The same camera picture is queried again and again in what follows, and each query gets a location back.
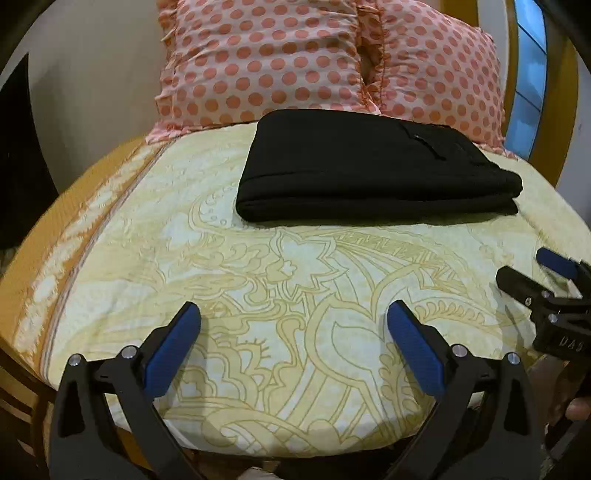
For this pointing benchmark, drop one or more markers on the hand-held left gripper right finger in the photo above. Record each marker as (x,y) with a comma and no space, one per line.
(415,350)

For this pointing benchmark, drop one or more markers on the yellow patterned bedsheet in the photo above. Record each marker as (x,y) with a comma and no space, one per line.
(277,300)

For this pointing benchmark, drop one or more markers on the black pants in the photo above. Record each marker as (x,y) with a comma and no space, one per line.
(369,175)

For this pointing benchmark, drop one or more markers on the person's right hand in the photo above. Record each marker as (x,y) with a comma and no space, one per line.
(577,408)

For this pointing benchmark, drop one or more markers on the pink polka dot pillow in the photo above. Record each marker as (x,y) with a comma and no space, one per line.
(263,60)
(438,78)

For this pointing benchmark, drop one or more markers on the dark cabinet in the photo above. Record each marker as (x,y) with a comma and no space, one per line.
(21,161)

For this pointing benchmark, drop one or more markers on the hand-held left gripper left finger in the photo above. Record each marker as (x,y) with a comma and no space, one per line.
(173,350)

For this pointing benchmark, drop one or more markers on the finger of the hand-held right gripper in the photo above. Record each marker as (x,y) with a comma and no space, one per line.
(521,284)
(556,263)

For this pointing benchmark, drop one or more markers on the wooden framed glass door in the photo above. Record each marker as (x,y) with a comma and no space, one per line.
(531,78)

